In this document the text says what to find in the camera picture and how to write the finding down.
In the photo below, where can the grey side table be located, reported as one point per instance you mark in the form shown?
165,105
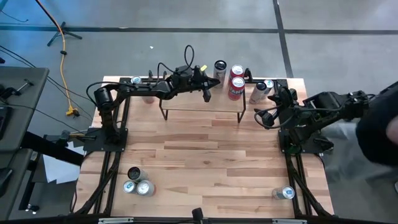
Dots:
31,74
15,161

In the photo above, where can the yellow tag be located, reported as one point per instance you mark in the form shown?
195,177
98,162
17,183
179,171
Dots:
203,68

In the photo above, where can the white paper sheet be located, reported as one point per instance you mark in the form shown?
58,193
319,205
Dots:
59,171

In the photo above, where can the slim silver can blue tab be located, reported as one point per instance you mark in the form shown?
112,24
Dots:
287,193
129,186
136,80

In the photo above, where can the red Fanta can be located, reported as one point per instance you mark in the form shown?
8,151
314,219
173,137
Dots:
237,71
236,90

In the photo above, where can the dark tablet device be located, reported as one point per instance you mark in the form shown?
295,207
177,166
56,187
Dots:
3,123

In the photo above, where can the silver orange can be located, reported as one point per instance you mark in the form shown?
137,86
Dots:
143,188
148,99

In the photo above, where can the black tripod stand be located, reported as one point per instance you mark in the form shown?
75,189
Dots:
63,31

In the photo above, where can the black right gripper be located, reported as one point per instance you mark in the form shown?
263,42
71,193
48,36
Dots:
290,109

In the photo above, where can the black table-level camera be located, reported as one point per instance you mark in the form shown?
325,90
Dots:
197,214

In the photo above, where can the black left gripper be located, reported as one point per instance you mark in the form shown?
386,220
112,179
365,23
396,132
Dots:
183,81

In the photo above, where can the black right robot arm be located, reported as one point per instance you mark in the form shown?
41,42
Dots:
335,102

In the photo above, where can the black knob clamp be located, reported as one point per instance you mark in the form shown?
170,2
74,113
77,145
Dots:
64,136

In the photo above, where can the black metal clamp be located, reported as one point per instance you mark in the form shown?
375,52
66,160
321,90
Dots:
26,83

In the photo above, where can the slim silver Celsius can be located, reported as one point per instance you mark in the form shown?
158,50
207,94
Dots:
220,73
256,95
134,173

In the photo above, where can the black aluminium crossbar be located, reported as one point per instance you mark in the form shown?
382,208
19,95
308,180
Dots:
146,79

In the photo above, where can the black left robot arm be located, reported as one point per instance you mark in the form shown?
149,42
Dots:
136,90

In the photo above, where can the slim blue striped can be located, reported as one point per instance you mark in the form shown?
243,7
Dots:
269,84

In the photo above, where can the silver metal bracket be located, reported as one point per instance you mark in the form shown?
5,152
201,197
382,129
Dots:
115,220
289,221

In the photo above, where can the person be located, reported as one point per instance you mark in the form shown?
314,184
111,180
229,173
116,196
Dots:
376,130

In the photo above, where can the black diagonal beam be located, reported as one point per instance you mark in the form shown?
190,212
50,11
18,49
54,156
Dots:
49,147

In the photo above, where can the black table clamp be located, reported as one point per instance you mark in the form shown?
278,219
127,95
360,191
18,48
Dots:
151,74
249,74

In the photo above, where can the black frame beam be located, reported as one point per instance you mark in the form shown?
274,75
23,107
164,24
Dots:
171,221

